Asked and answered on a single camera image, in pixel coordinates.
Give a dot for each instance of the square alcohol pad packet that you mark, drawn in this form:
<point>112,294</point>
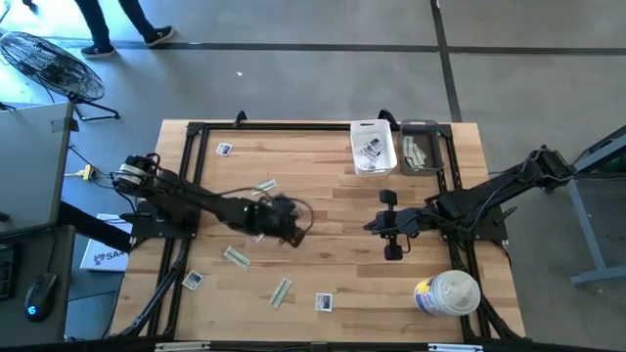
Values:
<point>375,144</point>
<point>224,149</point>
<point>367,150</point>
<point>369,167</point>
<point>324,302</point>
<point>192,280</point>
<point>377,156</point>

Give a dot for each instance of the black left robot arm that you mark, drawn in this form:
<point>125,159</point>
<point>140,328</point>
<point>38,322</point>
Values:
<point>195,198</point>

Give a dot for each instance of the white plastic bin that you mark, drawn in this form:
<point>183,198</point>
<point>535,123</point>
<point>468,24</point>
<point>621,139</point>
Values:
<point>386,163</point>

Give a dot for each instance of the black frame clamp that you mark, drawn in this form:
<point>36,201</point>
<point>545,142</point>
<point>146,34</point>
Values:
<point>387,117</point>
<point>239,117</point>

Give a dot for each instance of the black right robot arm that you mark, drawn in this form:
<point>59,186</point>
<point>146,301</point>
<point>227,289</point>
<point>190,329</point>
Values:
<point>489,193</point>

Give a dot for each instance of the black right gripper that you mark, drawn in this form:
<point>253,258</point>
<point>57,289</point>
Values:
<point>408,221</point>

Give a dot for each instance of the grey translucent plastic bin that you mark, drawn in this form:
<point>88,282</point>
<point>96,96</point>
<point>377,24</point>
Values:
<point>433,146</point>

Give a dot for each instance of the black floor fan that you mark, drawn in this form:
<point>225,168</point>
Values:
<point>49,66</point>

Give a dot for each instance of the grey metal cart frame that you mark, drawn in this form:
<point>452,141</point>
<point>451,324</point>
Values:
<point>584,220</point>

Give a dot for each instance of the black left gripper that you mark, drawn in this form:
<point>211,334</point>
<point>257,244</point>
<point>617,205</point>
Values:
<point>274,220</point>

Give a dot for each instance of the dark desk top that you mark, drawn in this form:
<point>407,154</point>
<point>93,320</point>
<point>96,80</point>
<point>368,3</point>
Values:
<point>14,327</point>

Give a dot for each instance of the grey desk panel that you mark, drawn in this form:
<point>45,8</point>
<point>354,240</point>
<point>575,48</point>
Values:
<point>29,166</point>

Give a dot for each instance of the black computer mouse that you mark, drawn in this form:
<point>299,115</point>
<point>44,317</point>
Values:
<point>40,293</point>

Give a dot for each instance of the yellow power plug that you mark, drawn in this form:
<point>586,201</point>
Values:
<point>87,171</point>

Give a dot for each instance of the black keyboard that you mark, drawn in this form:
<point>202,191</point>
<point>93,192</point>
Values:
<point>6,274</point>

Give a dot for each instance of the silver metal bracket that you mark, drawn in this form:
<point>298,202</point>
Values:
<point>183,347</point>
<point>455,347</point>

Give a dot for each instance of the white cardboard box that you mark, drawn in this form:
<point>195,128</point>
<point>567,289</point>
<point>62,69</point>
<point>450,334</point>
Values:
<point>105,256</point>

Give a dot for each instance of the white wipes canister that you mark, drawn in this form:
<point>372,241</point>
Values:
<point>447,293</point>

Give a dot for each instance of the green striped bandage packet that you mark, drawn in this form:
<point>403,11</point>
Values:
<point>266,185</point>
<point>280,293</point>
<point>407,145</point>
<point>236,257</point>
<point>421,157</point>
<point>257,238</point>
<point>415,155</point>

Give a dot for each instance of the person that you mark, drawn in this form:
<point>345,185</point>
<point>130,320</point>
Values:
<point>93,19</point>

